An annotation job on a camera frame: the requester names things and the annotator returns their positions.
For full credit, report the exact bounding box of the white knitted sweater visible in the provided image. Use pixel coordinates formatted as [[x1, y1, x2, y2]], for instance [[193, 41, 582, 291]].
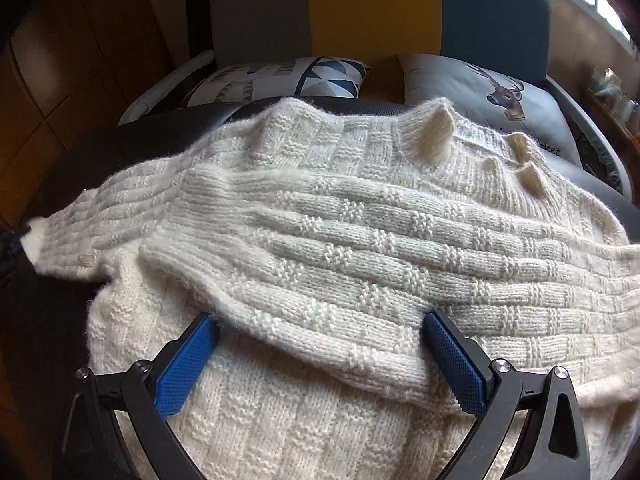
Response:
[[22, 99, 639, 479]]

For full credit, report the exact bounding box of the blue triangle pattern cushion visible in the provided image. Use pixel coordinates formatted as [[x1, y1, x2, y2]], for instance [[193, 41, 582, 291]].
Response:
[[119, 51, 369, 125]]

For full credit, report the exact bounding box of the grey deer print cushion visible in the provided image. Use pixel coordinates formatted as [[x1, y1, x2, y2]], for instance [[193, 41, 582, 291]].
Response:
[[399, 53, 582, 167]]

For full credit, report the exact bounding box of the cluttered wooden side table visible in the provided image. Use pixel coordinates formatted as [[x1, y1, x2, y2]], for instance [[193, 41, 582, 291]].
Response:
[[586, 67, 639, 164]]

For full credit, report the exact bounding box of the multicolour sofa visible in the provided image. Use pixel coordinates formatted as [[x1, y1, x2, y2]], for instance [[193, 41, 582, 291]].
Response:
[[186, 0, 632, 196]]

